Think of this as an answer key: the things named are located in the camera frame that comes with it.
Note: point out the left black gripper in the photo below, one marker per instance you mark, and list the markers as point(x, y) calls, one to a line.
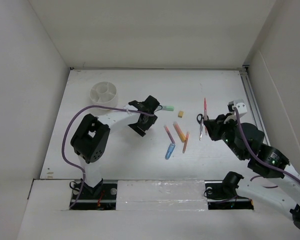
point(141, 129)

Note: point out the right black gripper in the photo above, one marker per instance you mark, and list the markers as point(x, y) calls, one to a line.
point(214, 126)

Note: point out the pink marker pen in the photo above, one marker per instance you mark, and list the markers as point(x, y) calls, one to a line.
point(169, 134)

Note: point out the red thin pen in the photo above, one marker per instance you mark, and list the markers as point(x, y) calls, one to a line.
point(205, 108)

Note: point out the orange thin pen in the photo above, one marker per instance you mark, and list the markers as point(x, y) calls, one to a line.
point(185, 142)

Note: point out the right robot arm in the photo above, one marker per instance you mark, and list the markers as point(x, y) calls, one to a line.
point(245, 140)

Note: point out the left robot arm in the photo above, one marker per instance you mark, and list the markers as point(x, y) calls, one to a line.
point(91, 136)

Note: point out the green highlighter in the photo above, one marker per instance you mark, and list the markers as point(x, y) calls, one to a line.
point(167, 108)

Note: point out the small yellow eraser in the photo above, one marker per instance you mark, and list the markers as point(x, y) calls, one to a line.
point(180, 114)

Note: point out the orange highlighter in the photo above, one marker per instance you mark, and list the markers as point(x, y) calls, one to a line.
point(180, 133)

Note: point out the blue capped marker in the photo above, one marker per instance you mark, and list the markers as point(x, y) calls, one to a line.
point(170, 151)

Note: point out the white round divided organizer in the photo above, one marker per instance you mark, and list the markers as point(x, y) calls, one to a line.
point(104, 94)

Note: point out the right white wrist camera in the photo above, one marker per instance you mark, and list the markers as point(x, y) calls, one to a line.
point(238, 104)

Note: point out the black handled scissors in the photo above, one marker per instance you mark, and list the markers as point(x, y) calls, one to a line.
point(200, 120)

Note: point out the aluminium rail right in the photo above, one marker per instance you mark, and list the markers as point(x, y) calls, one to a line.
point(251, 100)

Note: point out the aluminium rail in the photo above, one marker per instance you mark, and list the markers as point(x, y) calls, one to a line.
point(106, 201)
point(251, 100)

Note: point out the aluminium rail front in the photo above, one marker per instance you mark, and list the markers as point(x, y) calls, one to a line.
point(106, 201)

